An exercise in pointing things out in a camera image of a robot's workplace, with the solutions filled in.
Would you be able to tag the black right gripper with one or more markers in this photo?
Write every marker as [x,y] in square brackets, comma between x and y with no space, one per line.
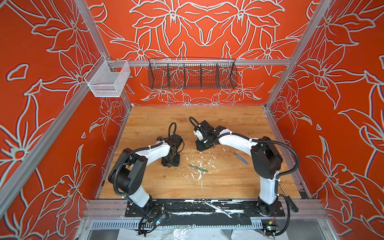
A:
[199,148]

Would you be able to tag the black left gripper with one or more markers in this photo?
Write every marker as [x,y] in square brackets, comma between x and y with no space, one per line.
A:
[176,162]

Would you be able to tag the green pen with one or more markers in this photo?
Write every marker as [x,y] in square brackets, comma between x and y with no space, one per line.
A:
[199,169]

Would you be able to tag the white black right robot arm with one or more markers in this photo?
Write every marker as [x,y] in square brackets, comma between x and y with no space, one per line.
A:
[266,158]

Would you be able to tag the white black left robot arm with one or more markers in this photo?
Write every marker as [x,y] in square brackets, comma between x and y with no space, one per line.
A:
[128,172]

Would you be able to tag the blue pen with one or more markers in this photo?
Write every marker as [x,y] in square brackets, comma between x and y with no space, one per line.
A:
[239,157]

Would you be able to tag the silver wrench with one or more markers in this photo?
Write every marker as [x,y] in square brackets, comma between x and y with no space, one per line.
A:
[218,209]

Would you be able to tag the clear plastic bin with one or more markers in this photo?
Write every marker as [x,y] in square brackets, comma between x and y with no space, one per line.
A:
[107,79]

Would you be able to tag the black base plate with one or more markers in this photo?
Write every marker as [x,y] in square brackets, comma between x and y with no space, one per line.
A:
[238,207]

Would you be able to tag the grey slotted cable duct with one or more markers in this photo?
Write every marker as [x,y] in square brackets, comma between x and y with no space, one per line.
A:
[133,224]

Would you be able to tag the black wire basket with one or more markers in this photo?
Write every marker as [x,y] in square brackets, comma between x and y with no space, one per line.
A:
[182,73]

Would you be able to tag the black handled screwdriver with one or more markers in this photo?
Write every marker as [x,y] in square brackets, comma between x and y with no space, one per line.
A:
[289,200]

